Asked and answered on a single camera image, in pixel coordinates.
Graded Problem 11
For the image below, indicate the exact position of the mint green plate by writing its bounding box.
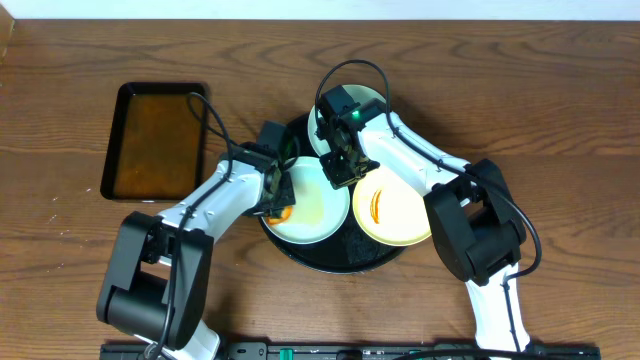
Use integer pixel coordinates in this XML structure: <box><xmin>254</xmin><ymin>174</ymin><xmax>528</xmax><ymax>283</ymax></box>
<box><xmin>261</xmin><ymin>156</ymin><xmax>351</xmax><ymax>245</ymax></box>
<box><xmin>307</xmin><ymin>84</ymin><xmax>385</xmax><ymax>157</ymax></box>

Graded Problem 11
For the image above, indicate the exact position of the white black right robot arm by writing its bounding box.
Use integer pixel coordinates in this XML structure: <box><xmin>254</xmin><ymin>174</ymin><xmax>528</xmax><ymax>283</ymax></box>
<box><xmin>316</xmin><ymin>92</ymin><xmax>537</xmax><ymax>352</ymax></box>

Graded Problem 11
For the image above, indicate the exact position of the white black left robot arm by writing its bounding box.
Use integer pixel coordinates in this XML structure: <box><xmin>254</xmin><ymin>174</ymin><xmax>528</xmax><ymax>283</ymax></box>
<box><xmin>96</xmin><ymin>143</ymin><xmax>295</xmax><ymax>359</ymax></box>

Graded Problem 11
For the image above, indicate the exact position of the black round serving tray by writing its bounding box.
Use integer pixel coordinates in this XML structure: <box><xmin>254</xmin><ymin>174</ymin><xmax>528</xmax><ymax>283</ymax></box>
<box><xmin>260</xmin><ymin>115</ymin><xmax>404</xmax><ymax>274</ymax></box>

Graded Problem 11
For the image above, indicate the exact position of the black rectangular water tray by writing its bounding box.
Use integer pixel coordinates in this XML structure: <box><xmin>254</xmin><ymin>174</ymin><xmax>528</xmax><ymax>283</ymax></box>
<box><xmin>100</xmin><ymin>82</ymin><xmax>207</xmax><ymax>201</ymax></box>

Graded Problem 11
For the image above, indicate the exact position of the mint green plate top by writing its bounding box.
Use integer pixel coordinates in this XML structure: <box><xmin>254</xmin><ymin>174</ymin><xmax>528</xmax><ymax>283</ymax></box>
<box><xmin>307</xmin><ymin>84</ymin><xmax>385</xmax><ymax>157</ymax></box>

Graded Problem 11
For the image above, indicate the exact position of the yellow plate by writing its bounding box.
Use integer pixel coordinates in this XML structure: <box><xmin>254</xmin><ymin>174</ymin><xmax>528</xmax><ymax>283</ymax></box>
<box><xmin>352</xmin><ymin>167</ymin><xmax>432</xmax><ymax>247</ymax></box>

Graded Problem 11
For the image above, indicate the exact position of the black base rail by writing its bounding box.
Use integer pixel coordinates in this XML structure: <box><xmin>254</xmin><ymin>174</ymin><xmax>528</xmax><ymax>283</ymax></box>
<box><xmin>98</xmin><ymin>342</ymin><xmax>602</xmax><ymax>360</ymax></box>

